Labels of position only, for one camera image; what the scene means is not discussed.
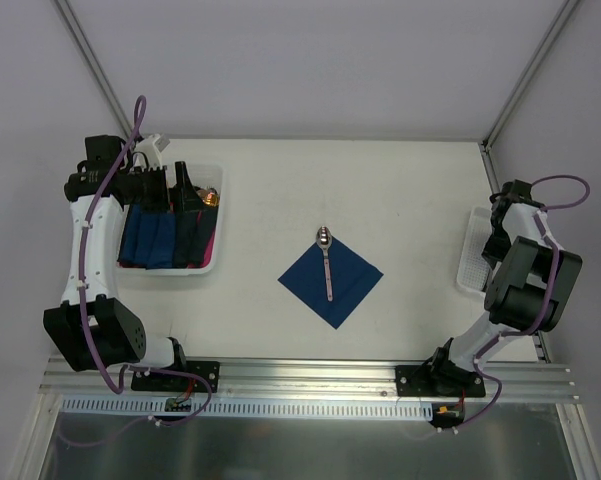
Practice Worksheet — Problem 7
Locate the blue paper napkin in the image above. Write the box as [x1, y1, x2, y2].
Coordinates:
[278, 238, 383, 329]

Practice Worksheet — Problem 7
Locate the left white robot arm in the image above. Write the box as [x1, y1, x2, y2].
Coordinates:
[43, 134, 189, 390]

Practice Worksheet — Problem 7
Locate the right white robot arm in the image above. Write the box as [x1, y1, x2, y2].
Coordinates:
[424, 180, 583, 396]

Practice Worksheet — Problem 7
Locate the dark blue rolled napkin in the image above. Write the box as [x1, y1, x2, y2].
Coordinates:
[118, 205, 176, 270]

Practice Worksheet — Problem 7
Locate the pink rolled napkin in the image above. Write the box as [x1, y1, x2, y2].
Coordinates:
[189, 235, 215, 269]

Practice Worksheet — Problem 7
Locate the gold spoon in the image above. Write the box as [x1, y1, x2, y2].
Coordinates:
[197, 188, 220, 208]

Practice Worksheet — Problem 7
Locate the large white plastic basket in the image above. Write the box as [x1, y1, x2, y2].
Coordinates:
[117, 161, 224, 276]

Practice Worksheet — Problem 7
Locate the small white plastic tray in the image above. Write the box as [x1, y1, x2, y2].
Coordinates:
[456, 206, 492, 298]

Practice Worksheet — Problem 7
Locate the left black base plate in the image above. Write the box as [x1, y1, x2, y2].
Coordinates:
[131, 360, 220, 394]

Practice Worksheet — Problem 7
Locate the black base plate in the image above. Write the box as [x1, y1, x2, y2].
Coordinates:
[131, 360, 220, 394]
[395, 363, 486, 398]

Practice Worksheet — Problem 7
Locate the white slotted cable duct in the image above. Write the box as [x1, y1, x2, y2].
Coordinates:
[61, 395, 434, 422]

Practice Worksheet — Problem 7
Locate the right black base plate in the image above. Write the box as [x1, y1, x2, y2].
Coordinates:
[395, 363, 486, 398]

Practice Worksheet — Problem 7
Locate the aluminium rail frame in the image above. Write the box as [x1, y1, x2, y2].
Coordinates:
[38, 353, 581, 407]

